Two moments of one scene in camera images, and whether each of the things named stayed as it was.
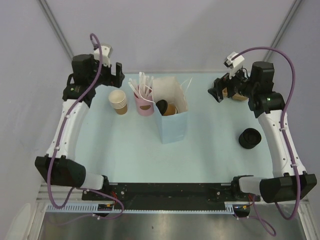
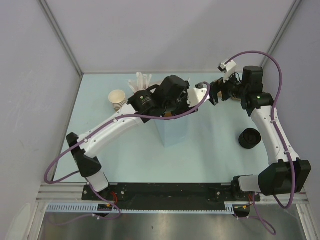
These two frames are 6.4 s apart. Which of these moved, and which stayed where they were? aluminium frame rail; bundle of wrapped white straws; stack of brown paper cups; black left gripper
Moved: black left gripper
Stayed: bundle of wrapped white straws; aluminium frame rail; stack of brown paper cups
